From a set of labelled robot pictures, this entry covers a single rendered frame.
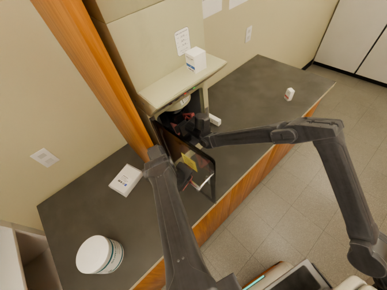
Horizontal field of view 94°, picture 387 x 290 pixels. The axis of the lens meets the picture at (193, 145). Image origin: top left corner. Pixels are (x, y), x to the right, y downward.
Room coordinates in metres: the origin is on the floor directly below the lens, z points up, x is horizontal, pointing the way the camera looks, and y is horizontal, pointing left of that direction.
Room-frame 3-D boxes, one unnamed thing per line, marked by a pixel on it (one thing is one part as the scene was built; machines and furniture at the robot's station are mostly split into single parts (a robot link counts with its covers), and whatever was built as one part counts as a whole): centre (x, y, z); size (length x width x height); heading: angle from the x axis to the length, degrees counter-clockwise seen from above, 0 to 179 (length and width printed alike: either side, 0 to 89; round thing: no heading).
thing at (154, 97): (0.56, -0.01, 1.46); 0.32 x 0.12 x 0.10; 123
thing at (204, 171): (0.39, 0.04, 1.19); 0.30 x 0.01 x 0.40; 38
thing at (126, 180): (0.52, 0.42, 0.96); 0.16 x 0.12 x 0.04; 142
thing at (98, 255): (0.15, 0.47, 1.02); 0.13 x 0.13 x 0.15
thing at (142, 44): (0.71, 0.09, 1.33); 0.32 x 0.25 x 0.77; 123
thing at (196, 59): (0.60, -0.06, 1.54); 0.05 x 0.05 x 0.06; 29
